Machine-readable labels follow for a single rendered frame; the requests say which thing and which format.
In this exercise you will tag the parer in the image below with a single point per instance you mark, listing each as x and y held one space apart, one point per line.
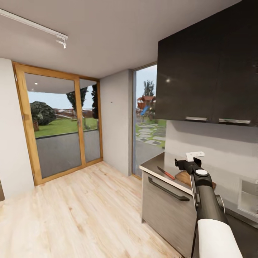
166 173

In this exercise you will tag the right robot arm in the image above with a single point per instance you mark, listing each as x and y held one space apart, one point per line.
216 239

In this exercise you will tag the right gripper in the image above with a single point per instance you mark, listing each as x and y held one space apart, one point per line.
184 165

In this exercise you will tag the dishwasher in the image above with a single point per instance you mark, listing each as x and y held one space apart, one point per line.
171 212

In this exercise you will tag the drop in sink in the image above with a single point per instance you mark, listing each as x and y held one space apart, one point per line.
248 197

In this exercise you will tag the cutting board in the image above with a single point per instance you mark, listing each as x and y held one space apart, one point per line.
185 177

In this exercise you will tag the fixed window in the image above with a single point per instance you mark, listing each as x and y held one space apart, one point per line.
148 133

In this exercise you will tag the door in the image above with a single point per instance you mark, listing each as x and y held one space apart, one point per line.
61 115

